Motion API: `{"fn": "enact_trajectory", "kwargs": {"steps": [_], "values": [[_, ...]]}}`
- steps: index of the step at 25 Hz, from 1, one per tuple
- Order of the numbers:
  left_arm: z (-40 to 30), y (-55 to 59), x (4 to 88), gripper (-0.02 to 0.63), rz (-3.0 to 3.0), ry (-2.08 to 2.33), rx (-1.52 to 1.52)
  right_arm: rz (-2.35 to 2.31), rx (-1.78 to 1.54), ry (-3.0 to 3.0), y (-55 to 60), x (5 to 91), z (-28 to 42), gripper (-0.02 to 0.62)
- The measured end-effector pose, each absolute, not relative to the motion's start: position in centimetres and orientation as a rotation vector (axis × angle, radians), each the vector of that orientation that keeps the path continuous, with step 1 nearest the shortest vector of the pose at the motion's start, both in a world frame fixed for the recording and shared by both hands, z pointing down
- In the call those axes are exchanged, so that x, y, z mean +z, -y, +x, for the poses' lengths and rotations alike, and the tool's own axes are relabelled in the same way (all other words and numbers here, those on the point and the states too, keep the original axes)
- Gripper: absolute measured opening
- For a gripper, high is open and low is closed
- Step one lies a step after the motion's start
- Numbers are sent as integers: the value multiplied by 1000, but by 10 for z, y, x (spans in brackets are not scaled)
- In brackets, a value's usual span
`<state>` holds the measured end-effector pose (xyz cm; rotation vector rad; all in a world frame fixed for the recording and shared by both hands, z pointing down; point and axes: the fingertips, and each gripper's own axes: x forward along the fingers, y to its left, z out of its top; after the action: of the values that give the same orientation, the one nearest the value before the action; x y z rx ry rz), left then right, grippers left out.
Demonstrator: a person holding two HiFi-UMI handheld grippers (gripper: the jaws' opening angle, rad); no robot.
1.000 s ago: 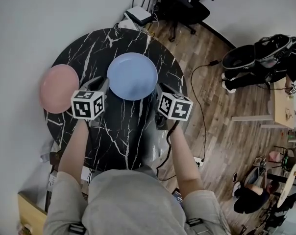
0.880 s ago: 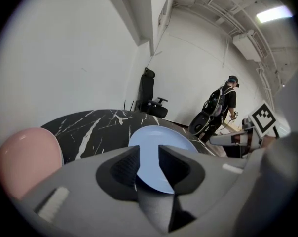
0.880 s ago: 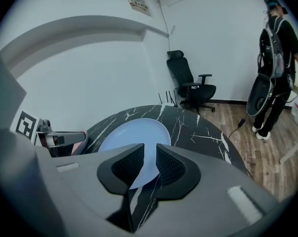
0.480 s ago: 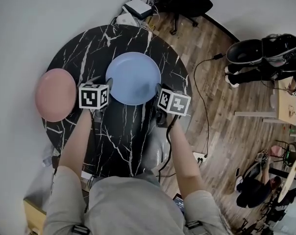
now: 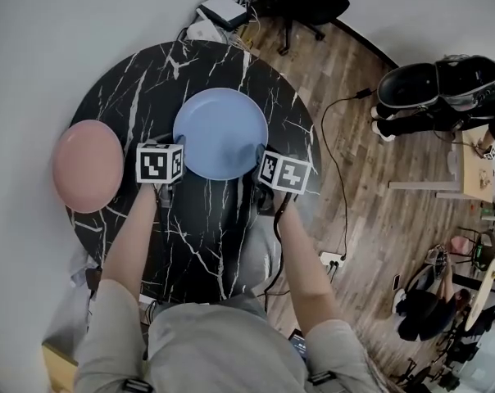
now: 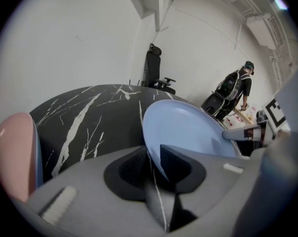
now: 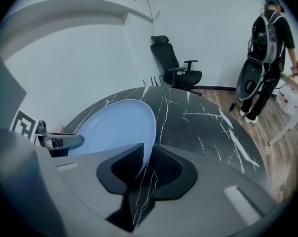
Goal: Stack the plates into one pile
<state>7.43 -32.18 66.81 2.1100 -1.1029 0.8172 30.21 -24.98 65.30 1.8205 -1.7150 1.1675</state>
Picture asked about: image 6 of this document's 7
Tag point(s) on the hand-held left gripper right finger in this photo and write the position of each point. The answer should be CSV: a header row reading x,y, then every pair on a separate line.
x,y
213,179

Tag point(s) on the blue big plate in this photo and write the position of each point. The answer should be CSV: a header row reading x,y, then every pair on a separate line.
x,y
39,164
183,127

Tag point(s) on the white air conditioner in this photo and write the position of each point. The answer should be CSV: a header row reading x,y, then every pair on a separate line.
x,y
261,31

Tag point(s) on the black shell chair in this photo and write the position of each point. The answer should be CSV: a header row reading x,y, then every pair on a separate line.
x,y
212,102

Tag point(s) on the pink big plate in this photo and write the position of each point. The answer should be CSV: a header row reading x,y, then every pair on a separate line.
x,y
13,157

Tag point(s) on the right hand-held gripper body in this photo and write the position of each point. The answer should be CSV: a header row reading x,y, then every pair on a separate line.
x,y
273,115

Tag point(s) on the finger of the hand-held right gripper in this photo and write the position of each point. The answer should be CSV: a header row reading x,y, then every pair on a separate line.
x,y
235,134

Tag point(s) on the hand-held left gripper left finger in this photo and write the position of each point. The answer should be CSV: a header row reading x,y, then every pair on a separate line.
x,y
89,186

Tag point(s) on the light wooden table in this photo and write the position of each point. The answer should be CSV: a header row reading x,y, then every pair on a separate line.
x,y
244,117

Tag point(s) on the black office chair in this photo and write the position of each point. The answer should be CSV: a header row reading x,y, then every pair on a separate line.
x,y
152,65

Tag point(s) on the ceiling light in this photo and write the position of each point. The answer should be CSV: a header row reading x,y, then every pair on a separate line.
x,y
281,4

